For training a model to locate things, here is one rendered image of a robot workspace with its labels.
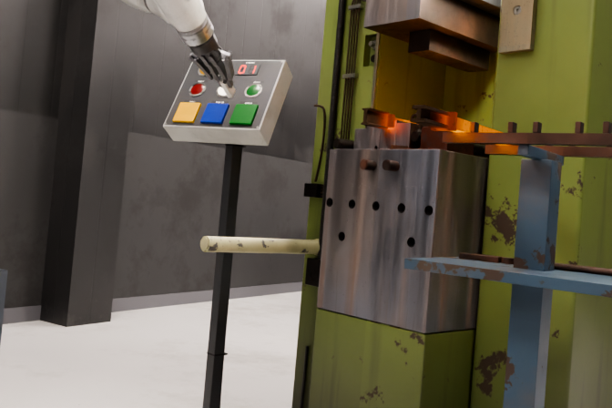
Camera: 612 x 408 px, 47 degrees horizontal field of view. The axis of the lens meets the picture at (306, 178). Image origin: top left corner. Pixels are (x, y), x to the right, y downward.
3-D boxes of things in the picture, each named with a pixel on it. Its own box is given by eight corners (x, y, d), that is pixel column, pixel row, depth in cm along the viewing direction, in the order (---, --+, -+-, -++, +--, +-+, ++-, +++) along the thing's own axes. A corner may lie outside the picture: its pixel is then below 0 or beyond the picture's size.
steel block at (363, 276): (424, 333, 168) (439, 148, 169) (316, 307, 196) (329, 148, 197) (542, 321, 206) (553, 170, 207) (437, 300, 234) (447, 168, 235)
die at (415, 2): (419, 18, 185) (422, -17, 186) (363, 27, 200) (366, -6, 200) (504, 51, 214) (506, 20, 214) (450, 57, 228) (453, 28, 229)
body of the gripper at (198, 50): (180, 45, 185) (194, 69, 192) (208, 45, 182) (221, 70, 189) (189, 25, 189) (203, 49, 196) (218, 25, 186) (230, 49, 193)
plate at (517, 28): (529, 49, 174) (535, -18, 175) (497, 53, 181) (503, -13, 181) (534, 51, 175) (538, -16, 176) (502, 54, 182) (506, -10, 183)
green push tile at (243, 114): (250, 123, 208) (257, 104, 212) (228, 122, 211) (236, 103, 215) (252, 127, 209) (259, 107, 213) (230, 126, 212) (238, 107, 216)
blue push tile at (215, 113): (220, 122, 212) (228, 103, 215) (199, 121, 214) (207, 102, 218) (223, 126, 213) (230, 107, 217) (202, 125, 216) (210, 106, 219)
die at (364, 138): (408, 151, 184) (411, 119, 184) (352, 151, 199) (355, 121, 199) (495, 167, 212) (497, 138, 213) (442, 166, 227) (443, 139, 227)
